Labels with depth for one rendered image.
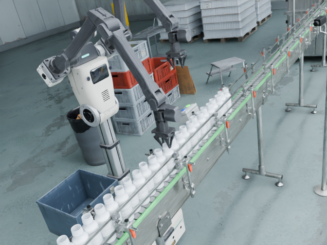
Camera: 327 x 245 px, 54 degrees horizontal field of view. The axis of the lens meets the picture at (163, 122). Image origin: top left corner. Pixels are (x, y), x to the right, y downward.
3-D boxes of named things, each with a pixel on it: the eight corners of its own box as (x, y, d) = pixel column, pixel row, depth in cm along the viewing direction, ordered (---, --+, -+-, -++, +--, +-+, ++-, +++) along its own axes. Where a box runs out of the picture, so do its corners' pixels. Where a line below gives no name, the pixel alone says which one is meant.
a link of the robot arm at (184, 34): (172, 18, 178) (164, 22, 172) (190, 16, 172) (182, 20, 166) (175, 39, 184) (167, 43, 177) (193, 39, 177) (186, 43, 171)
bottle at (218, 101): (214, 122, 202) (211, 97, 195) (215, 117, 207) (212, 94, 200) (224, 121, 200) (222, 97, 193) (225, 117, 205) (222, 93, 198)
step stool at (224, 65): (229, 76, 565) (227, 53, 547) (248, 85, 512) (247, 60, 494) (205, 83, 554) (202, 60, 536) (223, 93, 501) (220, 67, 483)
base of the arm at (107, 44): (99, 39, 203) (110, 55, 204) (105, 32, 198) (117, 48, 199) (108, 35, 209) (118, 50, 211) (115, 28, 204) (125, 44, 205)
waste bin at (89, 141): (101, 172, 360) (85, 121, 332) (74, 164, 385) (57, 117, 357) (126, 151, 392) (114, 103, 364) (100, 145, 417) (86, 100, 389)
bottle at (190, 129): (199, 150, 175) (195, 123, 168) (188, 151, 176) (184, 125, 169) (198, 144, 181) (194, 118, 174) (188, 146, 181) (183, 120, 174)
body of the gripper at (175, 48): (171, 52, 187) (169, 40, 184) (186, 52, 182) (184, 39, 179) (165, 56, 183) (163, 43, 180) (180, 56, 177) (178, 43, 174)
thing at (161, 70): (156, 84, 456) (154, 70, 446) (134, 84, 477) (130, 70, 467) (177, 70, 500) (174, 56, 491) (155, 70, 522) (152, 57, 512)
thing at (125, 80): (130, 89, 391) (126, 71, 381) (103, 88, 410) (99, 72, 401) (153, 72, 438) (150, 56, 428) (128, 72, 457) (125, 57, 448)
